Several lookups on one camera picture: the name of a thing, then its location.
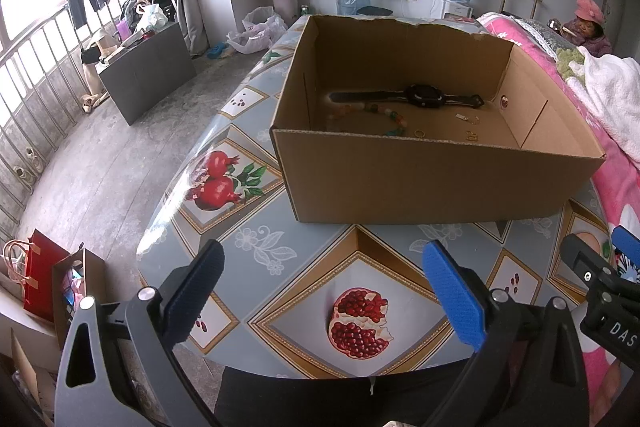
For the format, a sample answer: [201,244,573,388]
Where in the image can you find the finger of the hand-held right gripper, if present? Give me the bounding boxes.
[560,234,621,294]
[611,226,640,285]

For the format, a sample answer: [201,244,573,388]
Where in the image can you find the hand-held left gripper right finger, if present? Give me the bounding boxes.
[422,241,591,427]

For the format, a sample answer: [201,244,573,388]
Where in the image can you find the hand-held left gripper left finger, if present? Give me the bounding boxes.
[54,239,226,427]

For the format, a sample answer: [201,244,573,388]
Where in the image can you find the brown cardboard box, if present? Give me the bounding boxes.
[270,14,607,225]

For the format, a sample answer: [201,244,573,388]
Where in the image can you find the colourful bead bracelet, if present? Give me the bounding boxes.
[327,103,408,138]

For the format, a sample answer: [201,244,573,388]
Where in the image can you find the black wristwatch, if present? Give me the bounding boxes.
[327,83,485,109]

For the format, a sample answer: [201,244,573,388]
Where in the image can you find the pink printed blanket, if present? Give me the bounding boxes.
[475,12,640,383]

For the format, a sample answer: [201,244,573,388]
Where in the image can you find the red gift bag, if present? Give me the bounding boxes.
[4,229,71,324]

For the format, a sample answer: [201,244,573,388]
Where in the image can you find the white fluffy towel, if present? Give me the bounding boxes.
[565,47,640,165]

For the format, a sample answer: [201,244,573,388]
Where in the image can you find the green fuzzy cloth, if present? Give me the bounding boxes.
[555,47,591,80]

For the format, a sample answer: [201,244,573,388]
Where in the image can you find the beige shoes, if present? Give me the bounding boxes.
[80,92,108,112]

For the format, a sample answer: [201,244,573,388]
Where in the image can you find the silver patterned pillow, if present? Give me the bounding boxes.
[515,18,563,58]

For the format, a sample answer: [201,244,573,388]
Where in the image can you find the metal balcony railing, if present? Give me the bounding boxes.
[0,4,108,228]

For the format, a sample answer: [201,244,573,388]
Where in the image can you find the white plastic bag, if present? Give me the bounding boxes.
[227,7,288,55]

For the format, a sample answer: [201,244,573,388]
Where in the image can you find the white water dispenser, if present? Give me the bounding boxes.
[431,0,475,20]

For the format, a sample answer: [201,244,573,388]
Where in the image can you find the pile of clothes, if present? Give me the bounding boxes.
[117,0,173,42]

